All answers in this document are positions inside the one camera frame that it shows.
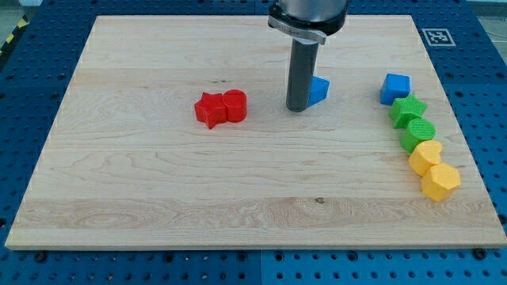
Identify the blue triangle block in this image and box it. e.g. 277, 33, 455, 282
307, 76, 330, 107

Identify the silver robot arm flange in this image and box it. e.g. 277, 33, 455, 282
268, 0, 349, 45

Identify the blue cube block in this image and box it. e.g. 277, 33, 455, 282
379, 74, 411, 105

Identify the red cylinder block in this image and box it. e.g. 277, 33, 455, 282
222, 89, 247, 123

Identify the red star block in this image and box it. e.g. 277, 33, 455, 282
194, 93, 227, 129

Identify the light wooden board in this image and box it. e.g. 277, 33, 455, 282
6, 15, 506, 250

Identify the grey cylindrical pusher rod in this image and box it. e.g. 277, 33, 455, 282
286, 39, 318, 112

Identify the green star block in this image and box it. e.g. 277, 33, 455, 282
389, 93, 428, 129

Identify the green cylinder block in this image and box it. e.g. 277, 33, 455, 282
399, 118, 436, 153

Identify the yellow heart block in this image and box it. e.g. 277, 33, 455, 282
408, 140, 443, 176

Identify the yellow hexagon block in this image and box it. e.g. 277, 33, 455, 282
421, 163, 461, 202

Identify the white fiducial marker tag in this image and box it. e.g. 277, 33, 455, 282
422, 28, 456, 47

